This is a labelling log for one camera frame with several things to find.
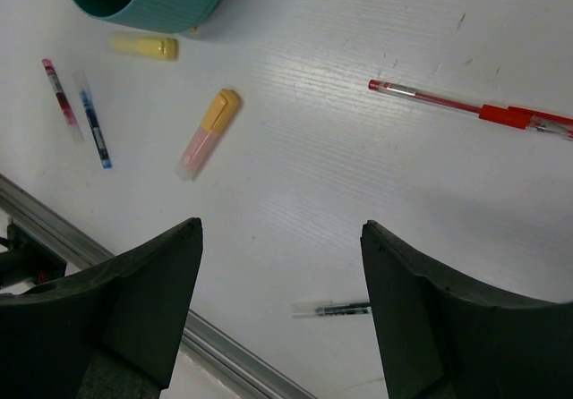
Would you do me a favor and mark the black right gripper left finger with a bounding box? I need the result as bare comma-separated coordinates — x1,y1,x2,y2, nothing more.
1,218,203,398

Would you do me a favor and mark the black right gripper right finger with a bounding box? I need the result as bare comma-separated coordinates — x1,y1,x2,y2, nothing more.
361,221,572,398

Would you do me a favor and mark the red refill pen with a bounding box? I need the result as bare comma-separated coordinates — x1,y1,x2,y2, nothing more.
42,58,84,145

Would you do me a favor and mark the blue refill pen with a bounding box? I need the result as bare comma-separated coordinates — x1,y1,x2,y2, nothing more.
73,70,113,169

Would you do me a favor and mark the yellow highlighter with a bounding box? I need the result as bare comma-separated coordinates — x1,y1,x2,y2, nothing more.
109,34,179,62

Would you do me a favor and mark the black gel pen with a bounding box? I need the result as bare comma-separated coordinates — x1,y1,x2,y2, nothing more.
291,301,372,318

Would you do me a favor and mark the red gel pen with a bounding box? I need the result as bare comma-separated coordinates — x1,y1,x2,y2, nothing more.
368,80,572,141

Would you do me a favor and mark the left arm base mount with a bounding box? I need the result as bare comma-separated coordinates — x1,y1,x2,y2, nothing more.
1,223,67,293

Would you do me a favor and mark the aluminium table frame rail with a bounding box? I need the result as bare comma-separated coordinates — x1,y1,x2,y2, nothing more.
1,179,308,398

